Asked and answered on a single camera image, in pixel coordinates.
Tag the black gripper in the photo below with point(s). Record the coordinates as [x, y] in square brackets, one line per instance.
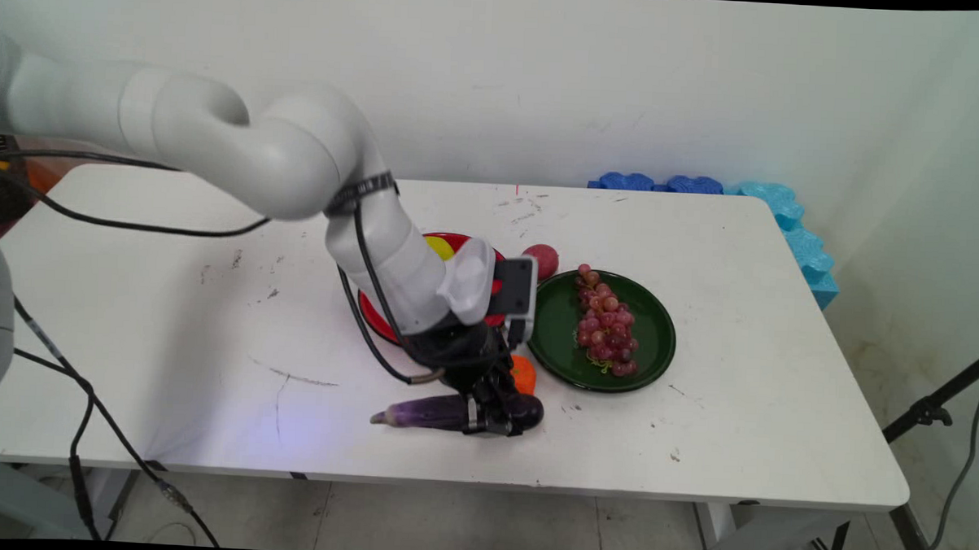
[462, 355]

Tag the purple eggplant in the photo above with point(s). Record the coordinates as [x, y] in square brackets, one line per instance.
[428, 411]

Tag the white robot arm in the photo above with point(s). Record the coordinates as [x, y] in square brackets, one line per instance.
[290, 154]

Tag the orange fruit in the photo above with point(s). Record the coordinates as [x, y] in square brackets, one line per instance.
[524, 375]

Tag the dark green round plate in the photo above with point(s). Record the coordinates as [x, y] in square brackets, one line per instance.
[557, 334]

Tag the red grape bunch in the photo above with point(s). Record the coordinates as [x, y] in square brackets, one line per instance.
[608, 324]

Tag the dark red round fruit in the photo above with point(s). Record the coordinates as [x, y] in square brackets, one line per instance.
[545, 259]

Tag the red round plate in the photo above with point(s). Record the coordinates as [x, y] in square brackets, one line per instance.
[374, 312]

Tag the green apple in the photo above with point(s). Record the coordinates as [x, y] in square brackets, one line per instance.
[440, 246]

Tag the dark blue foam block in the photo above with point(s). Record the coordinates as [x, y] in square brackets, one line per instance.
[694, 184]
[625, 181]

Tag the light blue foam block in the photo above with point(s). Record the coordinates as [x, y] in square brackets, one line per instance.
[808, 258]

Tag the black table leg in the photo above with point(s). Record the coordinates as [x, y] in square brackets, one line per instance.
[837, 543]

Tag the black tripod stand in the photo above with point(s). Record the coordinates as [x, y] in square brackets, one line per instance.
[928, 414]

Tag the black box behind table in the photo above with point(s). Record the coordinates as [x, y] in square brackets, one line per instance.
[10, 197]

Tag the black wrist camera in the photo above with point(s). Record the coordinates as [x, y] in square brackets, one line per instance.
[516, 296]

